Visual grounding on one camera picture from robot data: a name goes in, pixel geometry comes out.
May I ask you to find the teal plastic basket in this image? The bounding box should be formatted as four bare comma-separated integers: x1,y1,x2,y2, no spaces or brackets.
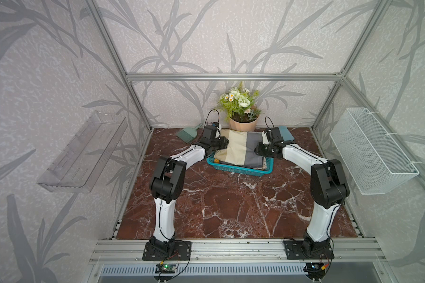
206,156,274,177

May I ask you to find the beige and grey pillowcase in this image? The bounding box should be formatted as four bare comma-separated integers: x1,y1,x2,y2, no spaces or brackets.
214,129,267,170

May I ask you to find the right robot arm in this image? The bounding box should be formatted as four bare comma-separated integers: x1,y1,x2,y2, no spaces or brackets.
255,127,349,244

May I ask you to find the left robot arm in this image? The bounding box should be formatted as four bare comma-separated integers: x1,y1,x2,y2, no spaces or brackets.
149,122,229,247

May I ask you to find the blue toy scoop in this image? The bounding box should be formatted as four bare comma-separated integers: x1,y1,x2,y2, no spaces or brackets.
278,126,295,142

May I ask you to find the green toy dustpan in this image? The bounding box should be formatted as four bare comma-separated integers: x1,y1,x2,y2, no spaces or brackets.
177,124,202,144

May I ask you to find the potted artificial flower plant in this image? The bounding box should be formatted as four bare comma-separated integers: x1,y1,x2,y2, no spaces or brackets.
214,81,262,132

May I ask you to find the right controller board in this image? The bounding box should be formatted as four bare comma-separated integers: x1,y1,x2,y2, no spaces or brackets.
304,262,329,275

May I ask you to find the controller board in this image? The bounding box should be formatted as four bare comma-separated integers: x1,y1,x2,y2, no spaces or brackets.
155,263,178,275
304,262,329,275

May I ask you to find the left controller board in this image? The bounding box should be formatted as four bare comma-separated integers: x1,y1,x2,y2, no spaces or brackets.
155,263,178,275

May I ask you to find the aluminium cage frame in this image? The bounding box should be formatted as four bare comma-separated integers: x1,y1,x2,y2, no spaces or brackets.
86,1,425,190

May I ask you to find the white wire wall basket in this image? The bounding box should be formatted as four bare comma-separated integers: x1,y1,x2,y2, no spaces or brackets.
330,107,419,195

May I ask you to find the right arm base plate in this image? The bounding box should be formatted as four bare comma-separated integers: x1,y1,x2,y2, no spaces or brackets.
283,237,335,260

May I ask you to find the aluminium front rail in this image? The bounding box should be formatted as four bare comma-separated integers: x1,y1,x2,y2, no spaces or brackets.
89,238,386,264

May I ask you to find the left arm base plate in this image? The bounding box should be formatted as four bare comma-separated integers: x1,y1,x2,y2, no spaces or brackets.
142,239,192,261

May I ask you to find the clear acrylic wall shelf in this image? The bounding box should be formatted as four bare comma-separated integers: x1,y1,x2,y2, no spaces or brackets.
37,111,128,193

